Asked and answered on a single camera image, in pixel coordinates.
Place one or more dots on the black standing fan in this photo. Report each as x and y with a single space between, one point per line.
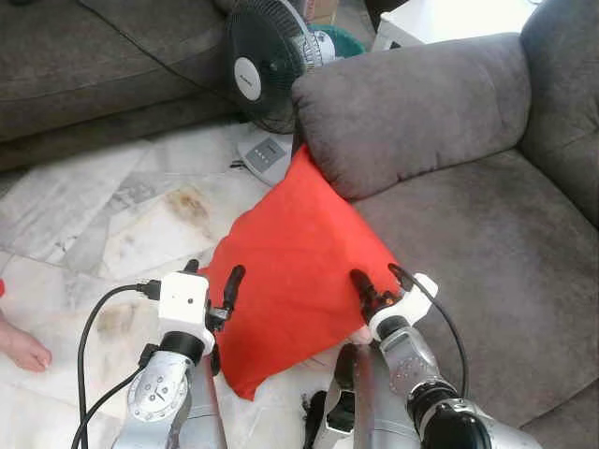
267 56

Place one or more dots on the teal plastic basin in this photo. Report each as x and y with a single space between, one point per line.
348 42

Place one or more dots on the grey robot left leg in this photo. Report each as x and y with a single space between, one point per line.
208 412

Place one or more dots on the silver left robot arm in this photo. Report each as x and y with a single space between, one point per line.
159 393

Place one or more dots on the grey robot leg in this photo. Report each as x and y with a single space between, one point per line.
208 412
360 402

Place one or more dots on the white side table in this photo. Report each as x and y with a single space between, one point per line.
449 21

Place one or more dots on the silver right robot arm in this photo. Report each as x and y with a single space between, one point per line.
412 360

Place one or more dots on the grey fabric sofa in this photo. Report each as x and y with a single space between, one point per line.
468 215

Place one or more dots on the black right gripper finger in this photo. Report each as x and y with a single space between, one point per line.
365 290

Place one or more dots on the brown cardboard box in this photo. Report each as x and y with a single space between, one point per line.
320 7

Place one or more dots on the dark brown sofa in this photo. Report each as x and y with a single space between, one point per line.
84 75

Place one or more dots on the red pillow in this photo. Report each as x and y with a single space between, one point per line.
299 253

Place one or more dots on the grey robot right leg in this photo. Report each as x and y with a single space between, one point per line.
360 402

